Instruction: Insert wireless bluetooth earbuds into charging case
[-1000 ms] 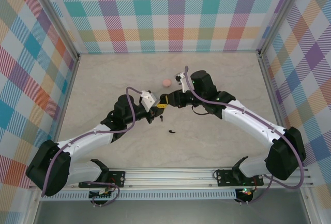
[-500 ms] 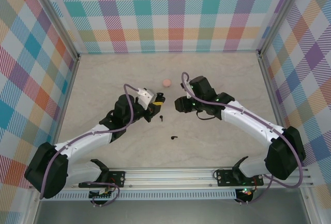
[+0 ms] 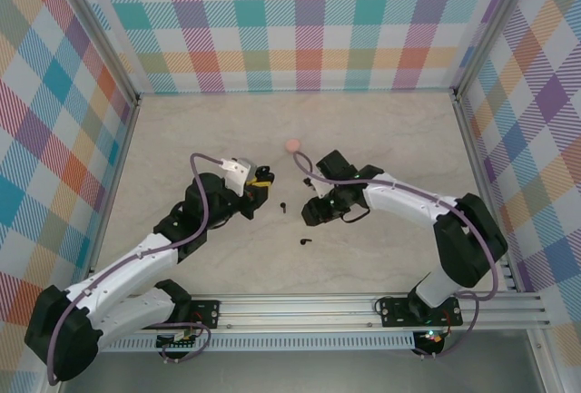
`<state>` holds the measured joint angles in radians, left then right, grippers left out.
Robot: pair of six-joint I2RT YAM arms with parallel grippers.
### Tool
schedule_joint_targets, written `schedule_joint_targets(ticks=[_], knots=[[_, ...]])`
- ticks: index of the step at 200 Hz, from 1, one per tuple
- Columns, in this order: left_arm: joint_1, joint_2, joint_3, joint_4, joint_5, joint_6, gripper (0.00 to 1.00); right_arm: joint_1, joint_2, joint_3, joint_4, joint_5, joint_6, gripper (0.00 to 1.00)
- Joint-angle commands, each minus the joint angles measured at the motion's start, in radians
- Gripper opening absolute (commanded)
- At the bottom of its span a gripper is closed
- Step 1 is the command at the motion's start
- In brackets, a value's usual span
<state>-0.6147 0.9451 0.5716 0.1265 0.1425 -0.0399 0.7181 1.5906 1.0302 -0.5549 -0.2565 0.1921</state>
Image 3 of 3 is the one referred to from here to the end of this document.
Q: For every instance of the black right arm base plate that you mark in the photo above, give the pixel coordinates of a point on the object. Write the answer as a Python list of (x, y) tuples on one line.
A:
[(392, 313)]

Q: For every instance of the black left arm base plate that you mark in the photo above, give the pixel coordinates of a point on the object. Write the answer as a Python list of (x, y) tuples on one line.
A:
[(206, 313)]

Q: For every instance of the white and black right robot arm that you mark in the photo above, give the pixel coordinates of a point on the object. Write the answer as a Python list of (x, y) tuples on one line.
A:
[(408, 202)]

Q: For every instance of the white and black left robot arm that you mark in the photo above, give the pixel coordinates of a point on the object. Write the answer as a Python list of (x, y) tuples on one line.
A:
[(127, 266)]

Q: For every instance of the pink earbud charging case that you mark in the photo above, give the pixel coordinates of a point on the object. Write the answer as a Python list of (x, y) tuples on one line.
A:
[(292, 145)]

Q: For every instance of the aluminium table side rail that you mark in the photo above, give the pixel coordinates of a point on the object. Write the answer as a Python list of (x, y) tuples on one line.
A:
[(474, 139), (127, 139)]

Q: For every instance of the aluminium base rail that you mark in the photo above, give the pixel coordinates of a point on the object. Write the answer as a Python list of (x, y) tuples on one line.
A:
[(295, 311)]

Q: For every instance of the aluminium frame post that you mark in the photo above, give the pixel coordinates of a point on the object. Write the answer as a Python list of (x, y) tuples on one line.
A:
[(495, 25), (94, 25)]

